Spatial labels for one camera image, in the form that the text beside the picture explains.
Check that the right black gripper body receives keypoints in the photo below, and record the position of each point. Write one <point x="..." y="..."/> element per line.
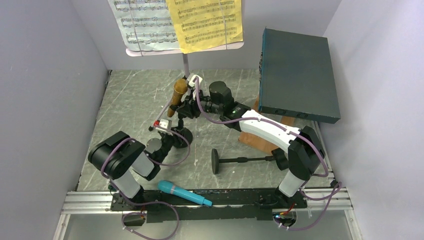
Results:
<point x="192" y="103"/>

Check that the gold microphone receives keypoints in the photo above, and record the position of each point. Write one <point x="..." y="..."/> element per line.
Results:
<point x="180" y="87"/>

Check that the black microphone stand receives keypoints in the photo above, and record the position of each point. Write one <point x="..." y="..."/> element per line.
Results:
<point x="277" y="155"/>
<point x="187" y="136"/>

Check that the lilac music stand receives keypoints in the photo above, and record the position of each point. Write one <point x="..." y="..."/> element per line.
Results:
<point x="185" y="59"/>

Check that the blue microphone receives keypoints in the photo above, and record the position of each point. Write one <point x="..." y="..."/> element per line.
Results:
<point x="170" y="188"/>

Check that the yellow paper sheet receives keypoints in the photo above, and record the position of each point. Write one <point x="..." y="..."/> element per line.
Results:
<point x="206" y="24"/>

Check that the white sheet music page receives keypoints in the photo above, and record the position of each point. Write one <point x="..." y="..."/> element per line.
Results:
<point x="145" y="25"/>

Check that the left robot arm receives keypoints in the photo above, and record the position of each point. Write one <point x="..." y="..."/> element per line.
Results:
<point x="117" y="155"/>

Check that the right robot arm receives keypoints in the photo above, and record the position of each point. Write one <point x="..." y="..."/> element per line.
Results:
<point x="303" y="148"/>

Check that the wooden base board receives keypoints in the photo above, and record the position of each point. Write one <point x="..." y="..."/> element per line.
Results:
<point x="261" y="144"/>

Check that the dark teal tilted board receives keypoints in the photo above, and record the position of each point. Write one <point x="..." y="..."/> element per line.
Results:
<point x="297" y="78"/>

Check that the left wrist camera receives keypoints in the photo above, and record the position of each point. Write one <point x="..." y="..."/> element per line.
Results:
<point x="163" y="126"/>

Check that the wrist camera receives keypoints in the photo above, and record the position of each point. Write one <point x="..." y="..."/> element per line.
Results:
<point x="163" y="126"/>
<point x="192" y="79"/>

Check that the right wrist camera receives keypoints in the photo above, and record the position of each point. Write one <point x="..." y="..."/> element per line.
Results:
<point x="192" y="79"/>

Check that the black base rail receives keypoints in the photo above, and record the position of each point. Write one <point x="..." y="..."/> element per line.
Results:
<point x="241" y="203"/>

